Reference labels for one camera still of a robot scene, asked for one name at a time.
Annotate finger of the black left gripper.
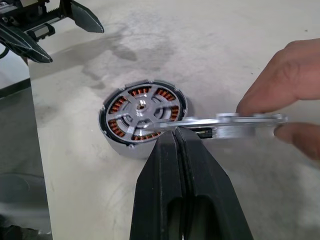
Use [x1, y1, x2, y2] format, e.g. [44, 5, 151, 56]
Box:
[70, 0, 105, 34]
[0, 23, 54, 64]

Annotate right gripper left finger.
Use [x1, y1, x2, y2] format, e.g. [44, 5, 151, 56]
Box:
[129, 128, 189, 240]

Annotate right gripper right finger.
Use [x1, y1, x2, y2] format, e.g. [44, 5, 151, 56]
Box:
[175, 126, 254, 240]

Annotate silver metal motor lid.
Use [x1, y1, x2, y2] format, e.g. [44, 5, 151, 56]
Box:
[142, 112, 289, 140]

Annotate silver spoked rotor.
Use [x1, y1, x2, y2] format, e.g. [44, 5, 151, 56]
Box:
[106, 84, 182, 144]

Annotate grey motor housing copper windings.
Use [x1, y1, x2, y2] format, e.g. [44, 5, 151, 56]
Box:
[98, 79, 194, 161]

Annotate person's bare hand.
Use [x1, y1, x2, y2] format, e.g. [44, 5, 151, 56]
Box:
[235, 37, 320, 162]

